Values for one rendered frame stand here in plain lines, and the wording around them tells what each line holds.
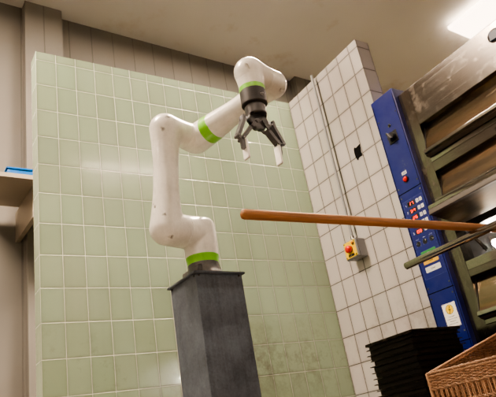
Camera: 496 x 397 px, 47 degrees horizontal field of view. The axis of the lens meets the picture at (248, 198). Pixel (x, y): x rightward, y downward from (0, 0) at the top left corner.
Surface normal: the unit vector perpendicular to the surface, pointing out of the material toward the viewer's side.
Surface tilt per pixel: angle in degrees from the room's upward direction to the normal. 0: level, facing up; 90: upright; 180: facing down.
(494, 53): 90
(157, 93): 90
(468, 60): 90
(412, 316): 90
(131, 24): 180
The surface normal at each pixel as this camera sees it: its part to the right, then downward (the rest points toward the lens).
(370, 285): -0.84, -0.07
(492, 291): -0.85, -0.38
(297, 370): 0.51, -0.42
